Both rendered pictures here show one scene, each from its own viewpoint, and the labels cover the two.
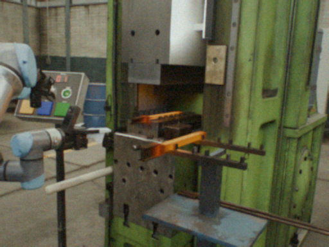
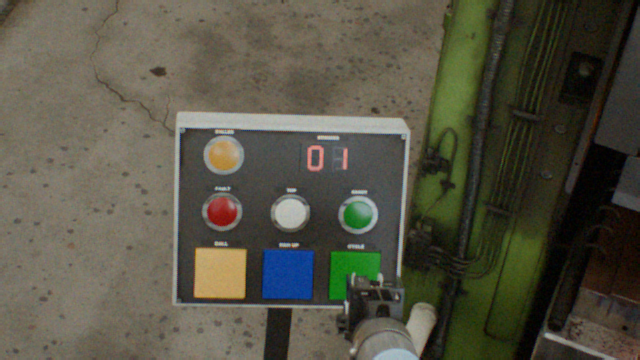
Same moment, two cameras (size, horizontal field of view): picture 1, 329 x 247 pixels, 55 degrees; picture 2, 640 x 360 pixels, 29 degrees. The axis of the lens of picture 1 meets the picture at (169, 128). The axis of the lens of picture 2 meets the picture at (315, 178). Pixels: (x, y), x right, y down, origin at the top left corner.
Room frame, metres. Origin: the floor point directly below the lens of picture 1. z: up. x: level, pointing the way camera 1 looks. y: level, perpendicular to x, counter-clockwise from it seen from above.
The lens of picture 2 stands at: (0.51, 0.99, 2.42)
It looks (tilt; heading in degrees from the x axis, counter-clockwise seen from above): 45 degrees down; 343
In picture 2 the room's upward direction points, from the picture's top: 7 degrees clockwise
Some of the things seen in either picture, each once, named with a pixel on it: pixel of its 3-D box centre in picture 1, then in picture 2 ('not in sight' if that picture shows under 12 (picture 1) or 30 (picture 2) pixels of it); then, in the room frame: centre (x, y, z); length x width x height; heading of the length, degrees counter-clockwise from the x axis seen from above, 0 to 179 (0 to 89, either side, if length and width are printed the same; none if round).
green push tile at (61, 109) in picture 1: (62, 109); (354, 275); (1.64, 0.57, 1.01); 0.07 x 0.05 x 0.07; 80
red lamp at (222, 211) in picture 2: not in sight; (222, 211); (1.72, 0.76, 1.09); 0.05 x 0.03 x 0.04; 55
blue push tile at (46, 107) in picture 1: (45, 108); (287, 273); (1.66, 0.67, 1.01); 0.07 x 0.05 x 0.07; 80
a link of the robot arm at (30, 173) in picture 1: (27, 171); not in sight; (1.02, 0.48, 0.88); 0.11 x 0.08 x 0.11; 94
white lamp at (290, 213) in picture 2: not in sight; (290, 213); (1.71, 0.66, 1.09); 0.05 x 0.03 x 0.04; 55
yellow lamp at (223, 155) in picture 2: not in sight; (223, 155); (1.77, 0.75, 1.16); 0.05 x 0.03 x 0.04; 55
